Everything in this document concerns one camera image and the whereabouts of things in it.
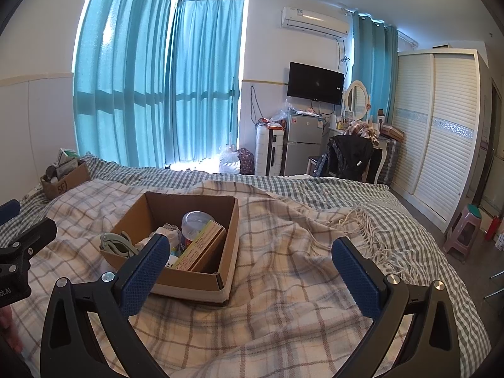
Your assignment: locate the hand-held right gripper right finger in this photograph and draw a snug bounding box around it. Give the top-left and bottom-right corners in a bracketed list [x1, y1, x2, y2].
[331, 237, 462, 378]

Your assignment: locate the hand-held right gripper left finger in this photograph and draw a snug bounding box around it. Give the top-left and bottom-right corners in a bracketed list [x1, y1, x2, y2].
[39, 233, 172, 378]

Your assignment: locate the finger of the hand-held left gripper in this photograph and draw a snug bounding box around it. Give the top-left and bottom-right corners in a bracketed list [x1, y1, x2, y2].
[0, 217, 58, 270]
[0, 199, 21, 226]

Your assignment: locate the green plastic clip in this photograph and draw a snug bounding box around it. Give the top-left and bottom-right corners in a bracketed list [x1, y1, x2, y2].
[99, 232, 141, 256]

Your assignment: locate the white tape roll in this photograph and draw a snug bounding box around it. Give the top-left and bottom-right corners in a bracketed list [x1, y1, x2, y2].
[154, 224, 182, 251]

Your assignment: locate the red yellow medicine box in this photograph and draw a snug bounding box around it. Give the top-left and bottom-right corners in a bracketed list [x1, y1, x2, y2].
[173, 220, 227, 272]

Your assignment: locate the cotton swab jar blue label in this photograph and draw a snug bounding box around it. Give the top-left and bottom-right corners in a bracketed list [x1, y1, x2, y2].
[181, 211, 215, 245]

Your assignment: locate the person's left hand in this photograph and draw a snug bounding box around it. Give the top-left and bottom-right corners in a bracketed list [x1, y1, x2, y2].
[0, 306, 23, 354]

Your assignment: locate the small cardboard box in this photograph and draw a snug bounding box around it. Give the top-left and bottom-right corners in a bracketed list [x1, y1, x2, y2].
[40, 161, 91, 201]

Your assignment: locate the green white carton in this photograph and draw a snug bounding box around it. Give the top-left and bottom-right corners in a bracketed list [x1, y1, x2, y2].
[57, 148, 80, 166]

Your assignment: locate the plaid fringed blanket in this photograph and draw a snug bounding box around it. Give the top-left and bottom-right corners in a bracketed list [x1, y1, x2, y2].
[8, 179, 415, 378]

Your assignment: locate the pink plastic stool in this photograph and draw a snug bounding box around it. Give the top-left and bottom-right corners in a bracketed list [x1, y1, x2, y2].
[443, 204, 483, 265]

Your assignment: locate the white dressing table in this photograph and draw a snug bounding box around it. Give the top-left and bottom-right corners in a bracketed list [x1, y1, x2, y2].
[329, 123, 391, 185]

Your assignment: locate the grey suitcase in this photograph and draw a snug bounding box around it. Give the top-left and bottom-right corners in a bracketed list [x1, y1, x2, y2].
[379, 138, 397, 186]

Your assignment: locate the chair with black jacket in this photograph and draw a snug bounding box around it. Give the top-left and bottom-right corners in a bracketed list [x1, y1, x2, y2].
[315, 134, 375, 184]

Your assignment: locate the clear water jug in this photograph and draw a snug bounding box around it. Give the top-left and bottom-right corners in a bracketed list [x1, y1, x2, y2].
[218, 147, 242, 174]

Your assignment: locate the silver fridge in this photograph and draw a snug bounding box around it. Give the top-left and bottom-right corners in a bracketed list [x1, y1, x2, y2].
[284, 111, 326, 176]

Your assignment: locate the red fire extinguisher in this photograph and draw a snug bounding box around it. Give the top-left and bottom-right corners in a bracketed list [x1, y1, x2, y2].
[484, 215, 503, 242]

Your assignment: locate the floral cloth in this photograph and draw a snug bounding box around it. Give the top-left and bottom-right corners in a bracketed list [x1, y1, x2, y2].
[346, 122, 381, 143]

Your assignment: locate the flat brown cardboard box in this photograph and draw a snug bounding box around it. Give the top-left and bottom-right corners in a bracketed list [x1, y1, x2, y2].
[380, 124, 404, 142]

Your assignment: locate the dark patterned bag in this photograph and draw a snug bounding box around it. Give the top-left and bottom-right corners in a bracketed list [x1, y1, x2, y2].
[235, 147, 256, 175]

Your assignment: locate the white ribbed suitcase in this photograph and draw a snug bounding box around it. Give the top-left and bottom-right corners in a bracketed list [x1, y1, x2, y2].
[255, 124, 285, 176]

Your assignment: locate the white louvred wardrobe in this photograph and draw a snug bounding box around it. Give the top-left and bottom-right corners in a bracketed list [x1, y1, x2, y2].
[388, 49, 491, 233]

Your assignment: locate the wide teal curtain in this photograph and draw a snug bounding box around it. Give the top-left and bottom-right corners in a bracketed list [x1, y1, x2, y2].
[73, 0, 176, 170]

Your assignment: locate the oval white mirror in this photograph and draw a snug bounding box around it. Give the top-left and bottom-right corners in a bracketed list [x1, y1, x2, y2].
[343, 80, 372, 122]

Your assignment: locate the clear plastic bag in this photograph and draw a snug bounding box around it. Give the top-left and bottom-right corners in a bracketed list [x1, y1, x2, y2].
[272, 102, 306, 121]

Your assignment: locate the narrow teal curtain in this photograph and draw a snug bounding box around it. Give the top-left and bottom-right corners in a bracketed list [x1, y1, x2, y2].
[350, 10, 399, 127]

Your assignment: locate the white air conditioner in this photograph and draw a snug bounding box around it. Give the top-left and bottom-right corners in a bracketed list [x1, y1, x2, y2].
[280, 6, 350, 40]

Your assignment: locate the black wall television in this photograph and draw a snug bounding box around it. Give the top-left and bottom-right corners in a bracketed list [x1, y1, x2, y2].
[287, 62, 345, 106]

